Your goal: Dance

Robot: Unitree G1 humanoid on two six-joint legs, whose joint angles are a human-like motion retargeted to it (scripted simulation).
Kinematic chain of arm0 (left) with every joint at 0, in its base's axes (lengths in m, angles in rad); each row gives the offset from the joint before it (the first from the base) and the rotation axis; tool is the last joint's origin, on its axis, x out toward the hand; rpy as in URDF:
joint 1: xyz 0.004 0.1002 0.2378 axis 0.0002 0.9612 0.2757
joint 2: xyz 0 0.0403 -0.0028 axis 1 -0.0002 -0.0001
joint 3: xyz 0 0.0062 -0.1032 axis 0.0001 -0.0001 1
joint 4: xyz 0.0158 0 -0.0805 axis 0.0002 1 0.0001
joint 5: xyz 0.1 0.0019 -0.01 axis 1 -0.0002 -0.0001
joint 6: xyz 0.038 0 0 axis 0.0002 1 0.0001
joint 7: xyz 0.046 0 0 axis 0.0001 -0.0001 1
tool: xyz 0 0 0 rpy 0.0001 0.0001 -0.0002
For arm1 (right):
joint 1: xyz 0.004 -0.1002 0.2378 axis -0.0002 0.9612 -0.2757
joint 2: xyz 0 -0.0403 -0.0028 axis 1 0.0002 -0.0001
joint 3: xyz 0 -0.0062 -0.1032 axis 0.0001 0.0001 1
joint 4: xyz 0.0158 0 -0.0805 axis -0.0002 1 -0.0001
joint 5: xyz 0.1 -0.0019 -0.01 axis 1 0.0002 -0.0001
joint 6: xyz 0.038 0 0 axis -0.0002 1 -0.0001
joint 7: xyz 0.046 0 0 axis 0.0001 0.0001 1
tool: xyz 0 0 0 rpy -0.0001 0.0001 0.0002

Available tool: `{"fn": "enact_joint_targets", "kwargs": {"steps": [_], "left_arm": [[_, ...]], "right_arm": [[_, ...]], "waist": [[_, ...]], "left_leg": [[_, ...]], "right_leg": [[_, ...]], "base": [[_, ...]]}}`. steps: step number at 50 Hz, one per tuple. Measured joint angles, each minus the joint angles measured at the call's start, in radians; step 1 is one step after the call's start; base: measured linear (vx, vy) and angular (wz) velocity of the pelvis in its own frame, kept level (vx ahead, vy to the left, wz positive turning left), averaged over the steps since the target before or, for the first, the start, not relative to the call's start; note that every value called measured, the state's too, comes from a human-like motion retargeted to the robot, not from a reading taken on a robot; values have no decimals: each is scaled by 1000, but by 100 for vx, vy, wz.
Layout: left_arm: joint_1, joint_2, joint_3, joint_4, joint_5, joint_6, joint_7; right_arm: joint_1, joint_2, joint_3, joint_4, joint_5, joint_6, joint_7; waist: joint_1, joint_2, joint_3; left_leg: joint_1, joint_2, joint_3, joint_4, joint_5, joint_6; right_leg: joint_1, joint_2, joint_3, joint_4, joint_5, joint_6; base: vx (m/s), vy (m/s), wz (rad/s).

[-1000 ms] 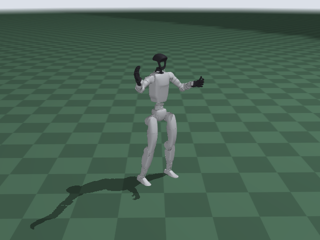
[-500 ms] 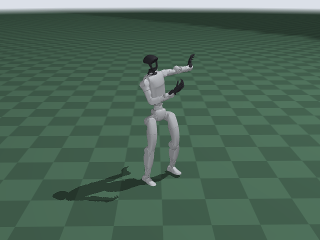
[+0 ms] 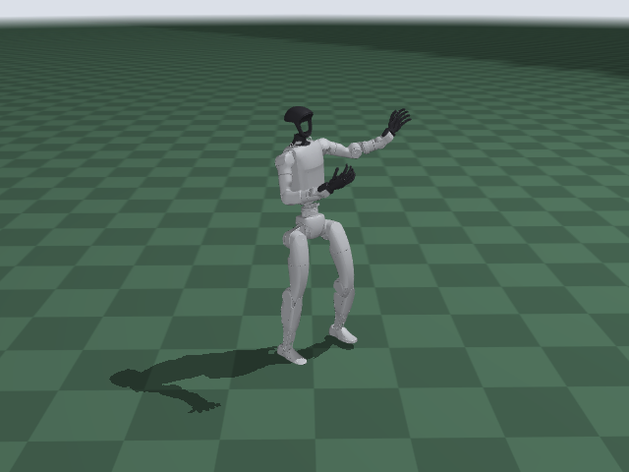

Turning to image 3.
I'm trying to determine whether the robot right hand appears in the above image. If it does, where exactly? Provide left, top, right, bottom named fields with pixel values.
left=317, top=163, right=356, bottom=194

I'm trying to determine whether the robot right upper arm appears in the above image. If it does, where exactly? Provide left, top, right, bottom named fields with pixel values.
left=275, top=150, right=295, bottom=206

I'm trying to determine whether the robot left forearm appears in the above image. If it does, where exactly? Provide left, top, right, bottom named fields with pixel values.
left=357, top=132, right=393, bottom=154

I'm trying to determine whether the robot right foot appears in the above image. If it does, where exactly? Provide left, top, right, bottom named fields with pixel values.
left=277, top=343, right=307, bottom=365

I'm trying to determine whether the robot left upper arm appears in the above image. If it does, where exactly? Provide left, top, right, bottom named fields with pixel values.
left=316, top=138, right=362, bottom=158

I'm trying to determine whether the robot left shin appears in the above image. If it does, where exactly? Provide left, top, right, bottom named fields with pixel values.
left=333, top=286, right=355, bottom=330

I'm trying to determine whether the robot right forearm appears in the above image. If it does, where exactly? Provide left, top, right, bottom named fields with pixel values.
left=282, top=184, right=330, bottom=205

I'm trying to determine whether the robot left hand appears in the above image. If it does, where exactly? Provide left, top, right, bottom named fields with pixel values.
left=381, top=108, right=412, bottom=138

